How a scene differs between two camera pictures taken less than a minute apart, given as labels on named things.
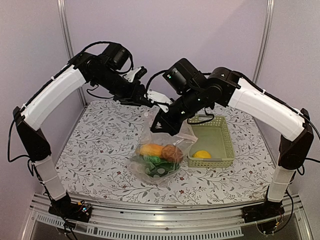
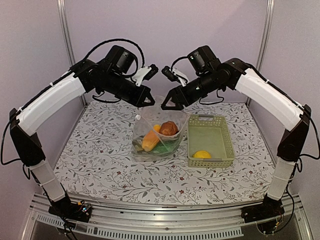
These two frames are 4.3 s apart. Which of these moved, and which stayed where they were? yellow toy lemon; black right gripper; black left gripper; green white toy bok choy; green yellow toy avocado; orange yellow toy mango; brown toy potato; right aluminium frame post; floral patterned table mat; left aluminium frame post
Moved: green yellow toy avocado; black right gripper; green white toy bok choy; brown toy potato; orange yellow toy mango
Stayed: yellow toy lemon; floral patterned table mat; right aluminium frame post; black left gripper; left aluminium frame post
